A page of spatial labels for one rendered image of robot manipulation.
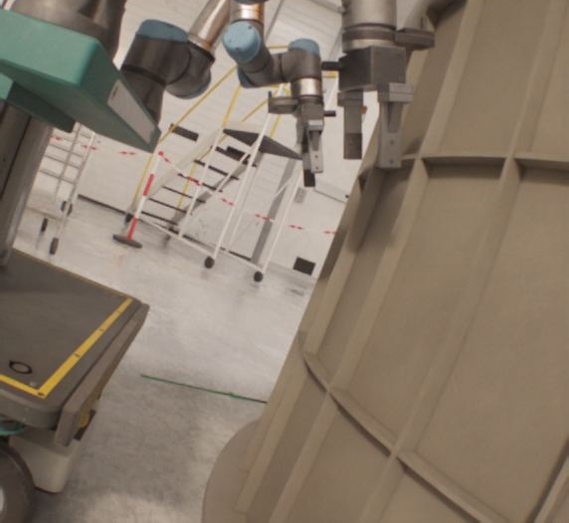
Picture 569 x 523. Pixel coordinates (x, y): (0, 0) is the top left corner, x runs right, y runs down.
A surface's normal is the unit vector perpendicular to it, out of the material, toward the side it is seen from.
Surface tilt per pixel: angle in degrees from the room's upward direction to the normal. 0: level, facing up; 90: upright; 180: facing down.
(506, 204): 90
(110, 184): 90
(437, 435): 90
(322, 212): 90
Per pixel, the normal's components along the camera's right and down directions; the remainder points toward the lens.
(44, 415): 0.61, 0.25
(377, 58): 0.18, 0.22
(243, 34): -0.28, -0.09
